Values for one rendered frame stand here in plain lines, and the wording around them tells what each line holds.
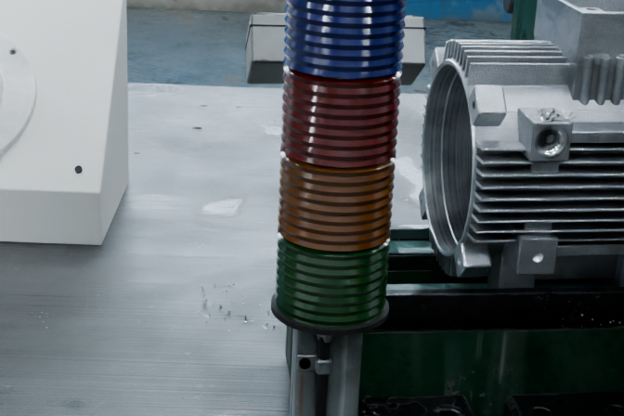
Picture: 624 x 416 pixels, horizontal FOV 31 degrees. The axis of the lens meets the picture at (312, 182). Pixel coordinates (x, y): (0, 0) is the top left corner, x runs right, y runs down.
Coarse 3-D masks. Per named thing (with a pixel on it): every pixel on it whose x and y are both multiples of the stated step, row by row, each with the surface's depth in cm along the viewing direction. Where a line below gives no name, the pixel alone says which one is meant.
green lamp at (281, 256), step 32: (288, 256) 59; (320, 256) 58; (352, 256) 58; (384, 256) 60; (288, 288) 60; (320, 288) 59; (352, 288) 59; (384, 288) 61; (320, 320) 59; (352, 320) 59
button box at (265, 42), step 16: (256, 16) 109; (272, 16) 110; (416, 16) 112; (256, 32) 109; (272, 32) 109; (416, 32) 111; (256, 48) 109; (272, 48) 109; (416, 48) 111; (256, 64) 109; (272, 64) 109; (416, 64) 110; (256, 80) 114; (272, 80) 114
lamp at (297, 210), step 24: (288, 168) 58; (312, 168) 57; (336, 168) 56; (360, 168) 57; (384, 168) 57; (288, 192) 58; (312, 192) 57; (336, 192) 57; (360, 192) 57; (384, 192) 58; (288, 216) 58; (312, 216) 57; (336, 216) 57; (360, 216) 57; (384, 216) 59; (312, 240) 58; (336, 240) 57; (360, 240) 58; (384, 240) 59
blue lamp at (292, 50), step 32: (288, 0) 55; (320, 0) 54; (352, 0) 53; (384, 0) 54; (288, 32) 56; (320, 32) 54; (352, 32) 54; (384, 32) 55; (288, 64) 56; (320, 64) 55; (352, 64) 54; (384, 64) 55
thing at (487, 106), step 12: (444, 48) 95; (432, 60) 96; (432, 72) 96; (480, 96) 83; (492, 96) 84; (480, 108) 83; (492, 108) 83; (504, 108) 83; (480, 120) 84; (492, 120) 84; (420, 192) 101; (420, 204) 101; (456, 252) 89; (468, 252) 87; (480, 252) 88; (456, 264) 89; (468, 264) 87; (480, 264) 87; (468, 276) 89; (480, 276) 89
